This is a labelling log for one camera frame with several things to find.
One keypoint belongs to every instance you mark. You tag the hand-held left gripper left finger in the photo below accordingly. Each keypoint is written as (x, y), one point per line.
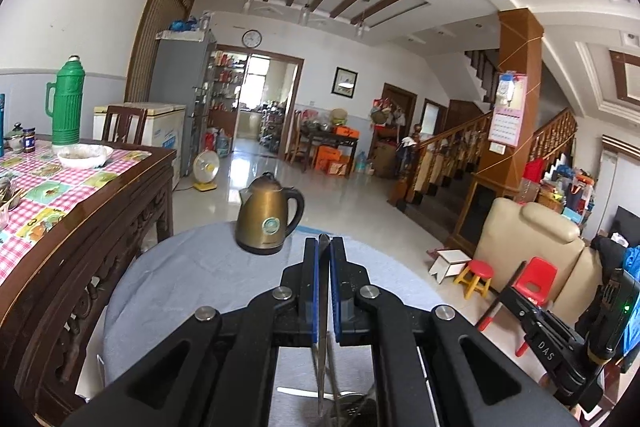
(311, 287)

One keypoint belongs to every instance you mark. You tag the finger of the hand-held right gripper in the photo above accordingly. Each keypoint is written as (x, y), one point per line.
(542, 347)

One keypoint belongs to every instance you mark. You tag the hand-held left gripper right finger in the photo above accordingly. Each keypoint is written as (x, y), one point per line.
(337, 287)

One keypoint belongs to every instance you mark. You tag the metal table knife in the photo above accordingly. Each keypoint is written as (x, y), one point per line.
(323, 307)

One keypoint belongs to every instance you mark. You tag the white plastic spoon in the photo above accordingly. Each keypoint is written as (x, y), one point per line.
(297, 392)

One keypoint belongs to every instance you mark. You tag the metal fork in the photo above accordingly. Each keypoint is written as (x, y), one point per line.
(339, 407)

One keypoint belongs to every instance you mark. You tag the red plastic chair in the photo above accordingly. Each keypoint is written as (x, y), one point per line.
(537, 277)

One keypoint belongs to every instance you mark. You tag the bronze electric kettle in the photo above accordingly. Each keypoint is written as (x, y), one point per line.
(262, 217)

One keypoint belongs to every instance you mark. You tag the yellow stool with red seat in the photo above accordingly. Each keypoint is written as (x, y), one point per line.
(475, 274)

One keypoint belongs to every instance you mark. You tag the grey-blue round tablecloth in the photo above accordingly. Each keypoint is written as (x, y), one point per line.
(200, 277)

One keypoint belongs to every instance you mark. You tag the beige leather armchair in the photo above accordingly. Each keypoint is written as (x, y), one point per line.
(530, 232)

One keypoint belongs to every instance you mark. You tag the small white stool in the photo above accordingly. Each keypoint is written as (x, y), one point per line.
(450, 259)

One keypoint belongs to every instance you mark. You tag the blue water jug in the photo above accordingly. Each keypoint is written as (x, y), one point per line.
(223, 144)
(360, 163)

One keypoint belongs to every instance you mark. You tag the orange cardboard boxes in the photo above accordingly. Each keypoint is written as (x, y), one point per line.
(332, 159)

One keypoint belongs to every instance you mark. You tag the pile of colourful bags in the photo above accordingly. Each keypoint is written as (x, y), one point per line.
(565, 187)

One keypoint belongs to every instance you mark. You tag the wooden side table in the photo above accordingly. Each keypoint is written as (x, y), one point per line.
(330, 139)

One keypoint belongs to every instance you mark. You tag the yellow fan heater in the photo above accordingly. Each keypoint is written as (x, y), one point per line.
(205, 168)

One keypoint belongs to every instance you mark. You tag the wooden stair railing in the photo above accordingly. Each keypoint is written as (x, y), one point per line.
(450, 147)

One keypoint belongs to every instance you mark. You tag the glass display shelf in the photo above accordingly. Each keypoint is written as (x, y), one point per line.
(225, 92)

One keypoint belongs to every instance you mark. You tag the white chest freezer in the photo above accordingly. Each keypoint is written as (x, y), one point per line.
(165, 127)

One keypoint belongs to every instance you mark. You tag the dark carved wooden table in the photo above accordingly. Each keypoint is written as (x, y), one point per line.
(75, 272)

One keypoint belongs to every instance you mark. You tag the grey refrigerator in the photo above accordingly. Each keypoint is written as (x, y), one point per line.
(180, 82)

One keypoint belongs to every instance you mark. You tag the dark wooden chair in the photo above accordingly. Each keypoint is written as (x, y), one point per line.
(122, 124)

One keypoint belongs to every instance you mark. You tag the white bowl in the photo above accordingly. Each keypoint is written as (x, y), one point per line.
(82, 156)

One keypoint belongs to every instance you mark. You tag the pink checkered tablecloth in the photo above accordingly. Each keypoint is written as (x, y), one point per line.
(45, 207)

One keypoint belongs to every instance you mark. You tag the brown wooden pillar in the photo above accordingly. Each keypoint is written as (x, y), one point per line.
(517, 52)

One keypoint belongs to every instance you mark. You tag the green thermos flask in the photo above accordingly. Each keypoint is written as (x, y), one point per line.
(67, 107)

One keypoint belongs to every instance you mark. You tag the glass jar with dark lid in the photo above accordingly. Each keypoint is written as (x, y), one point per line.
(29, 141)

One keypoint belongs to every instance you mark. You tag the small lidded pot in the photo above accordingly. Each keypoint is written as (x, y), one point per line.
(15, 139)

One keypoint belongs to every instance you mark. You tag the framed wall picture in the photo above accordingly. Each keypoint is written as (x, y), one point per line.
(345, 82)

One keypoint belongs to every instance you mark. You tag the pink wall calendar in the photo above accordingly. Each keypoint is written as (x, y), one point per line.
(507, 119)

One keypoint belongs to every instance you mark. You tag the round wall clock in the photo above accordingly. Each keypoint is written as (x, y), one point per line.
(252, 38)

